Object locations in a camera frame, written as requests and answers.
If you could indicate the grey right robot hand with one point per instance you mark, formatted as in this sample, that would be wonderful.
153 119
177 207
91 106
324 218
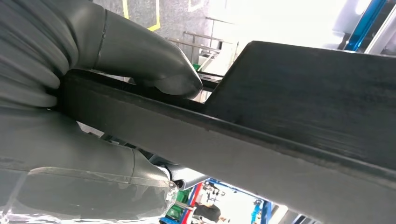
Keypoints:
62 173

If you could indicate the green plastic crate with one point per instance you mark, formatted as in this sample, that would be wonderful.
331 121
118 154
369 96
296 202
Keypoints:
178 210

